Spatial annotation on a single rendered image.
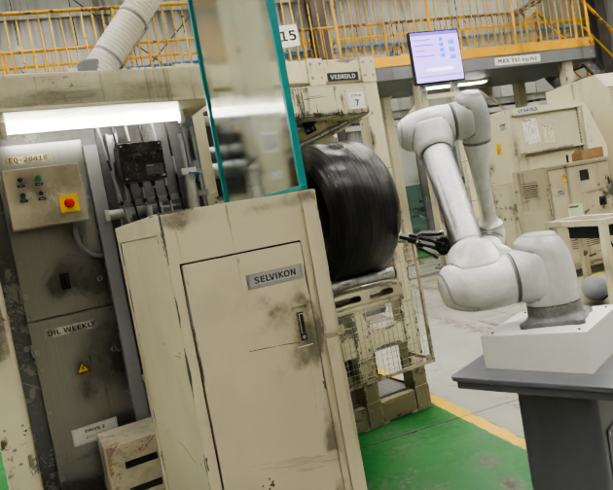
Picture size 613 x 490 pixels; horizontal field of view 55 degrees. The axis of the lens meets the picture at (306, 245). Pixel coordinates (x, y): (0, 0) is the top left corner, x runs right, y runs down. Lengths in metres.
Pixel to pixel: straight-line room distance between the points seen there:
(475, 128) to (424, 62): 4.44
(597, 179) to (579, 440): 5.56
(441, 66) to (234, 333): 5.53
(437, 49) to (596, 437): 5.28
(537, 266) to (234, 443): 0.99
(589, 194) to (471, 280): 5.46
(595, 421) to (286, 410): 0.89
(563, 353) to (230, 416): 0.93
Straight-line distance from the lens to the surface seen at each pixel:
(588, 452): 1.93
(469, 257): 1.81
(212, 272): 1.34
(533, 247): 1.82
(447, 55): 6.71
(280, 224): 1.41
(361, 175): 2.28
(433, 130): 2.06
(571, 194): 7.02
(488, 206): 2.41
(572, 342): 1.77
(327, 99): 2.80
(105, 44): 2.54
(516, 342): 1.83
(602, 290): 4.98
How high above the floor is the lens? 1.21
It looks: 3 degrees down
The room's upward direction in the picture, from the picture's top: 10 degrees counter-clockwise
